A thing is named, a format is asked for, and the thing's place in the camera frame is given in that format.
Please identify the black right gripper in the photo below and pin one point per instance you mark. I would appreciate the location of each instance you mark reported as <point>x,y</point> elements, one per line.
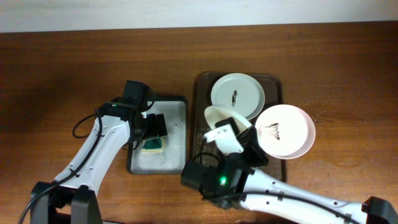
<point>247,139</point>

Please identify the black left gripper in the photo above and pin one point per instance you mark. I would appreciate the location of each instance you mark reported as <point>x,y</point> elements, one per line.
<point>155,130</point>

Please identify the green yellow sponge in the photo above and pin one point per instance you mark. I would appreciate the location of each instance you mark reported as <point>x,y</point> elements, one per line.
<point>153,145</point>

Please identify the pink white plate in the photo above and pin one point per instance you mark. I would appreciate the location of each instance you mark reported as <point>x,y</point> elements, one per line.
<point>285,131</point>

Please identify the cream white plate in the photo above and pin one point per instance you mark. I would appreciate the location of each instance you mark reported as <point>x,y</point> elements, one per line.
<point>226,125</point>

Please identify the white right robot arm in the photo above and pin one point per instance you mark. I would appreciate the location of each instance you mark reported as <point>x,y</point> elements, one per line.
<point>235,183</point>

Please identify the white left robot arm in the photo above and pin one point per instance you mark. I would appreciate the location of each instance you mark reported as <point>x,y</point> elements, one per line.
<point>72,196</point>

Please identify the grey soapy tray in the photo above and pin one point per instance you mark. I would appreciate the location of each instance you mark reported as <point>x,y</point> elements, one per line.
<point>173,158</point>

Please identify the pale green stained plate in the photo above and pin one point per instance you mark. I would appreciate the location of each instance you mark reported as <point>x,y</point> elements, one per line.
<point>239,92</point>

